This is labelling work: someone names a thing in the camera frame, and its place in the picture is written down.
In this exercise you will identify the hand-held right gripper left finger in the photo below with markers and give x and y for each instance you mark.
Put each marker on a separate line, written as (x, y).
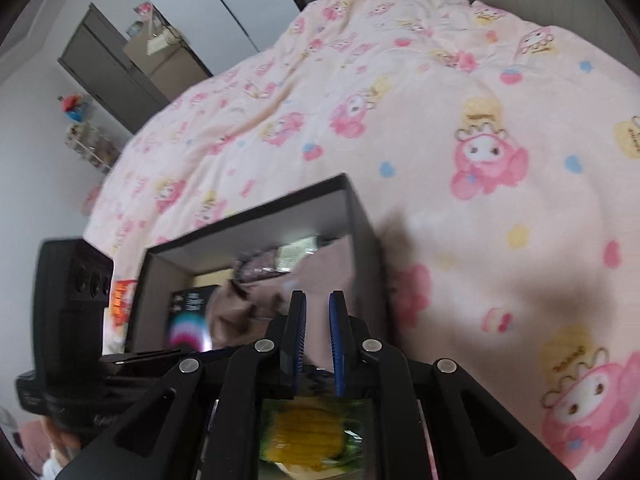
(299, 330)

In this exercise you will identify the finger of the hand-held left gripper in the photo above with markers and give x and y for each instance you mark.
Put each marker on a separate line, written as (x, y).
(145, 357)

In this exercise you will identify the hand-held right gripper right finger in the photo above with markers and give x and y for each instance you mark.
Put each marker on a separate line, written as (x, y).
(337, 340)

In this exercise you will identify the beige cloth garment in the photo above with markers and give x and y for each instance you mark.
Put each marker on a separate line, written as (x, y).
(325, 280)

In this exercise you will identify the black pink-print packet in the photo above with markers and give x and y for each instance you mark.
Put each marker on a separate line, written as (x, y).
(192, 320)

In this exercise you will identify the mauve hand cream tube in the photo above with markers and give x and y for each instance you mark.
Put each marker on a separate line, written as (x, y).
(280, 257)

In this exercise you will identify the black cardboard box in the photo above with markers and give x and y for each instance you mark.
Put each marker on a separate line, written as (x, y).
(370, 260)

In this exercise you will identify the orange snack packet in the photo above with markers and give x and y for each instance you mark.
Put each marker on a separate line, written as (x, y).
(120, 305)

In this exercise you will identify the yellow corn snack packet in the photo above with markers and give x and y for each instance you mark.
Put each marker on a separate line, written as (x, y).
(310, 430)

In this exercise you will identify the white shelf with figurines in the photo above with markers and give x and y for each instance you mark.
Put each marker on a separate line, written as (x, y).
(92, 145)

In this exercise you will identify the red blue toy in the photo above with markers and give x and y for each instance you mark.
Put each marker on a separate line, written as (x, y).
(75, 105)

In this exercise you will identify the grey cabinet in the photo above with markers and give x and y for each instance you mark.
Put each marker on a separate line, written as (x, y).
(110, 70)

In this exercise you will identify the pink printed blanket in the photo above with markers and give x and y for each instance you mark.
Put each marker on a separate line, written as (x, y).
(450, 110)

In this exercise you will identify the white wardrobe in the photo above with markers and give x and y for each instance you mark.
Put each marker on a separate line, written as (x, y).
(225, 0)

